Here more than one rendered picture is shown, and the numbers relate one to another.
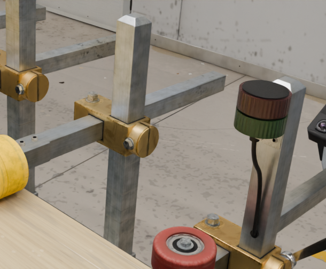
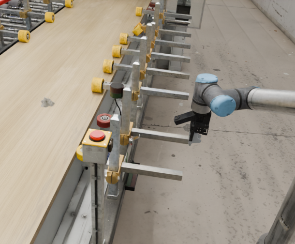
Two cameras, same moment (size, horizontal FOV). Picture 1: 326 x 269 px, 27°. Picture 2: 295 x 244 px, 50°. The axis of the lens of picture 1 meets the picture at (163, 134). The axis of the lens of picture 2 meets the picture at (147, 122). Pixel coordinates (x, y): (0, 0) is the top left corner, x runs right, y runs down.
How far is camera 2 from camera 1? 1.26 m
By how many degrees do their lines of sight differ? 48
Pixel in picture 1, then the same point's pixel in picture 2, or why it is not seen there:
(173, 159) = (292, 153)
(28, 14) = (142, 54)
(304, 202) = (161, 136)
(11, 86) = not seen: hidden behind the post
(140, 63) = (135, 74)
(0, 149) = (96, 80)
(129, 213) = (132, 116)
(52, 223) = (95, 100)
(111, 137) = not seen: hidden behind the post
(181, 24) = not seen: outside the picture
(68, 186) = (236, 137)
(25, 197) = (101, 95)
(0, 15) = (171, 56)
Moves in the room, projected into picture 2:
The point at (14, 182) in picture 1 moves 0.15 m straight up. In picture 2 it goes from (96, 89) to (95, 63)
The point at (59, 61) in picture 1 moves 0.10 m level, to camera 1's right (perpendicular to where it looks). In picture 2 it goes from (159, 72) to (169, 80)
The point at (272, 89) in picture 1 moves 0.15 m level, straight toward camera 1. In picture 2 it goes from (117, 86) to (82, 90)
